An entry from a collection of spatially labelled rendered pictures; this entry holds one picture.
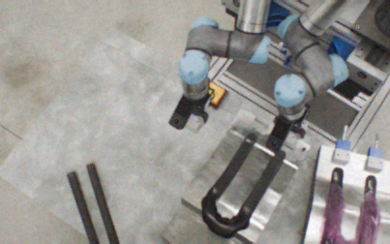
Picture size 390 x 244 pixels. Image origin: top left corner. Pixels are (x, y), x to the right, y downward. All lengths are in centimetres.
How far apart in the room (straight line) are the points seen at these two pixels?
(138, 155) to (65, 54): 132
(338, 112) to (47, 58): 165
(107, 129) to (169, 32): 122
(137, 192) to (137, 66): 48
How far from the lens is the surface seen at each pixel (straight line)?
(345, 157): 158
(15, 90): 281
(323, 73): 120
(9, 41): 299
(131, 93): 171
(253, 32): 121
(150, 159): 161
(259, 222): 142
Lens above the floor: 233
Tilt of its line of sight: 69 degrees down
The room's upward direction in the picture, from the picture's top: 6 degrees counter-clockwise
